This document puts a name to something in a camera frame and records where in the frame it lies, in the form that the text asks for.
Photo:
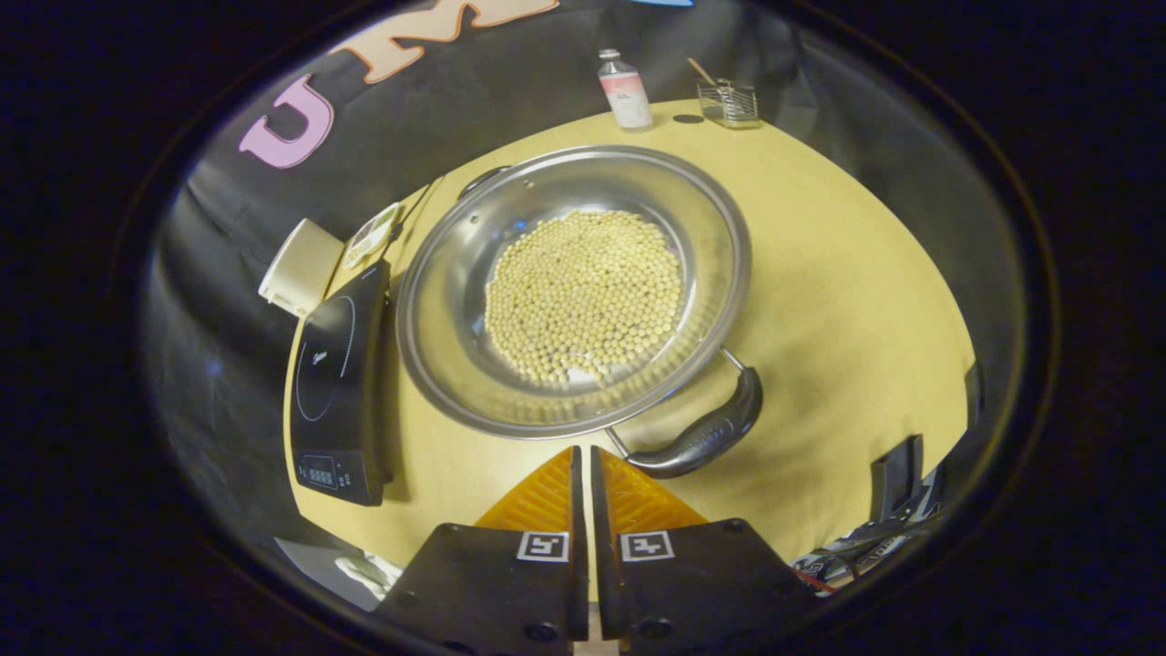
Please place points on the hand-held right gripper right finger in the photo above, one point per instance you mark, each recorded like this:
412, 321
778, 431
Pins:
603, 565

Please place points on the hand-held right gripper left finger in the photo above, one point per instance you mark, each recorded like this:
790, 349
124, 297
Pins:
579, 565

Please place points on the black induction cooktop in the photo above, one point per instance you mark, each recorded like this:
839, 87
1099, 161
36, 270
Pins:
342, 383

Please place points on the stainless steel pot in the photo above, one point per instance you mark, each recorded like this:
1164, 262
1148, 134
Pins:
437, 301

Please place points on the white cloth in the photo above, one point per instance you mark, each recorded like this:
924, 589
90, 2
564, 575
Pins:
369, 574

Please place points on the pile of soybeans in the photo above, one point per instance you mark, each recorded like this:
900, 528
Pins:
583, 292

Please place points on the white divided dish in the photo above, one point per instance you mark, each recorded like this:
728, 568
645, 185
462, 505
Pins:
372, 235

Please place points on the white toaster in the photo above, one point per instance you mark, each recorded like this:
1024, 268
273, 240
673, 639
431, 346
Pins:
301, 269

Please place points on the small black cap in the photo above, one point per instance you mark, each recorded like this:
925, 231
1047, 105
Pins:
689, 118

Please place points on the clear bottle with pink label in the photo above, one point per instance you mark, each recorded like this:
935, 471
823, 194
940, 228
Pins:
627, 96

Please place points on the small glass jar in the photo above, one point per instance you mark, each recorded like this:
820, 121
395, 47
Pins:
729, 107

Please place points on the wooden stick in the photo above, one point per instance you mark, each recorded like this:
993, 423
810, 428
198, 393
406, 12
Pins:
701, 71

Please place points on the black clamp bracket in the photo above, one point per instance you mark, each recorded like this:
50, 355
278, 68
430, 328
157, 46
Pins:
897, 478

